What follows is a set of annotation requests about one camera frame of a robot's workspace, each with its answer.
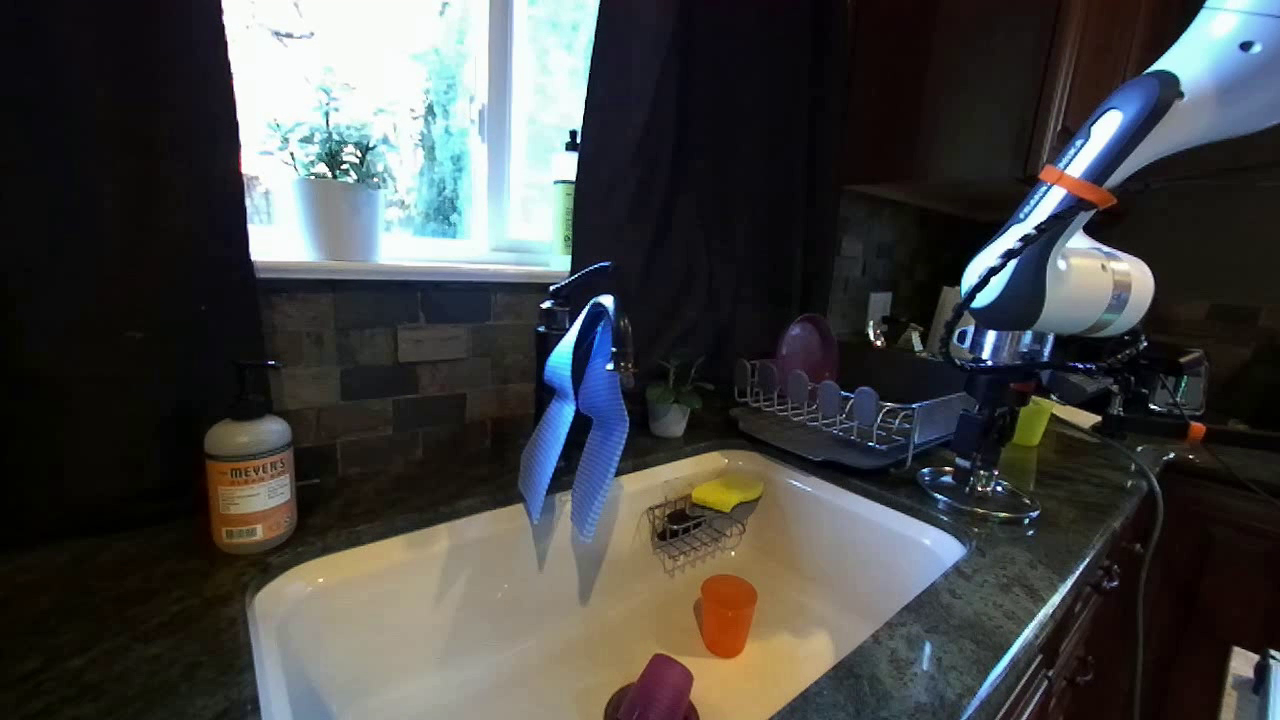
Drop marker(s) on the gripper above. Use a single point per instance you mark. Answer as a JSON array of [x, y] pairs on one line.
[[985, 430]]

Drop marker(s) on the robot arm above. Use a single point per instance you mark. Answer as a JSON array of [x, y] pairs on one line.
[[1080, 285]]

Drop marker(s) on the glass pot lid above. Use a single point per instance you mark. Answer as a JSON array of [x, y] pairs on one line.
[[990, 503]]

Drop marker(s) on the plate rack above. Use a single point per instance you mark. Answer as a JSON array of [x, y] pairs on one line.
[[870, 425]]

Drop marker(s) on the purple plate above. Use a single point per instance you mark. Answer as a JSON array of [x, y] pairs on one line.
[[806, 348]]

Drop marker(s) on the green plastic cup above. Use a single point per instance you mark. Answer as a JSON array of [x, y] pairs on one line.
[[1031, 425]]

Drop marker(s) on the yellow sponge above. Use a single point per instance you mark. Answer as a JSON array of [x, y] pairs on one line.
[[727, 491]]

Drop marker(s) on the small plant in white pot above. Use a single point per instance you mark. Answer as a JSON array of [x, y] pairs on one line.
[[670, 410]]

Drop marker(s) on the black scrubber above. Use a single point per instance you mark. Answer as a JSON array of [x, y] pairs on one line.
[[682, 524]]

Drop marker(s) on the orange plastic cup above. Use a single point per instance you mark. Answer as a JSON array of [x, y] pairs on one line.
[[727, 615]]

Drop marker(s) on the dark curtain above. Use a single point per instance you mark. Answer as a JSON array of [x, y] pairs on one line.
[[710, 180], [120, 250]]

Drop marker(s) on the blue striped cloth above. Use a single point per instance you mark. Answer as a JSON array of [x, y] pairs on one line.
[[595, 410]]

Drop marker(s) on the purple plastic cup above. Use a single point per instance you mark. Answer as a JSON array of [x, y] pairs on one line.
[[657, 692]]

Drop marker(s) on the black tap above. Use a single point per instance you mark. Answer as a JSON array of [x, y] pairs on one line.
[[560, 320]]

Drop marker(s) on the green dish soap bottle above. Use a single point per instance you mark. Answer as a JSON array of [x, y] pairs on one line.
[[565, 210]]

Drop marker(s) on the white sink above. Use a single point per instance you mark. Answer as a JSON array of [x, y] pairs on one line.
[[480, 600]]

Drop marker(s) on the window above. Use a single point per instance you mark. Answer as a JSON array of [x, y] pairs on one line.
[[440, 130]]

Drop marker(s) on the large plant in white pot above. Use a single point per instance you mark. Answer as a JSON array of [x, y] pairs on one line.
[[338, 210]]

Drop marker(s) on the soap dispenser with orange label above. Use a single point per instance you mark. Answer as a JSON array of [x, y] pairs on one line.
[[250, 480]]

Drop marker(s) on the wall socket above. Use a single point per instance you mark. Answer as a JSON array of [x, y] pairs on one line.
[[879, 310]]

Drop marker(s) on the camera on mount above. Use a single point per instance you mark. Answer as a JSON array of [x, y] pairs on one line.
[[1178, 385]]

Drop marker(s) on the dark wooden wall cabinet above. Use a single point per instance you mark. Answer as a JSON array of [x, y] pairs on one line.
[[950, 100]]

